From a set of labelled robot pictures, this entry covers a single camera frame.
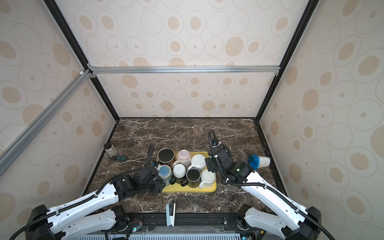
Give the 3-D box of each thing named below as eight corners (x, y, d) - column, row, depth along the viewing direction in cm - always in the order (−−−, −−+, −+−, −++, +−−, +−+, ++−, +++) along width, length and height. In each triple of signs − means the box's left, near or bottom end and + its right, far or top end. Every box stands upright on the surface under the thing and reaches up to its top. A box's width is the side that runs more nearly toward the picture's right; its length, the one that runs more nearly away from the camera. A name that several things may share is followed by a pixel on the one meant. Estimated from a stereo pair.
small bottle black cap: (111, 158, 99) (104, 151, 92) (109, 149, 103) (103, 142, 97) (118, 155, 100) (112, 148, 93) (116, 147, 105) (110, 139, 98)
